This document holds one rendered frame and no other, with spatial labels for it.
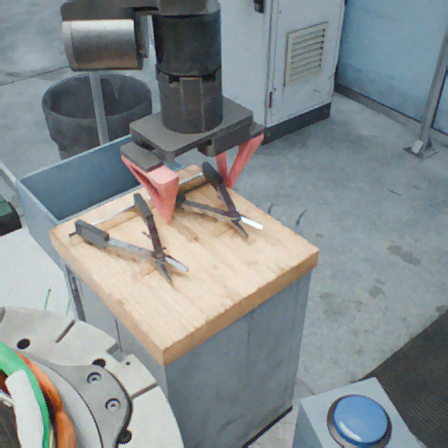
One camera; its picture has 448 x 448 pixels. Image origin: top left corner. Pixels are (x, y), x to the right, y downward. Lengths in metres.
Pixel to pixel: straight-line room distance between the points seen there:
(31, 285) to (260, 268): 0.52
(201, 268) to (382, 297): 1.55
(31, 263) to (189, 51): 0.61
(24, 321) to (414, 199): 2.20
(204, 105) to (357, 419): 0.28
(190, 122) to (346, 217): 1.88
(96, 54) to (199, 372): 0.29
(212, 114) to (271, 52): 2.06
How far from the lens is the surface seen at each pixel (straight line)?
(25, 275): 0.97
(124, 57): 0.47
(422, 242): 2.30
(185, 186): 0.60
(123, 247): 0.51
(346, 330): 1.89
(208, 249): 0.54
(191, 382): 0.53
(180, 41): 0.46
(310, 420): 0.46
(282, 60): 2.61
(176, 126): 0.50
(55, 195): 0.70
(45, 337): 0.44
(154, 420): 0.38
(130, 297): 0.50
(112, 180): 0.74
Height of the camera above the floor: 1.42
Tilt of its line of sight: 39 degrees down
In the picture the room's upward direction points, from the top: straight up
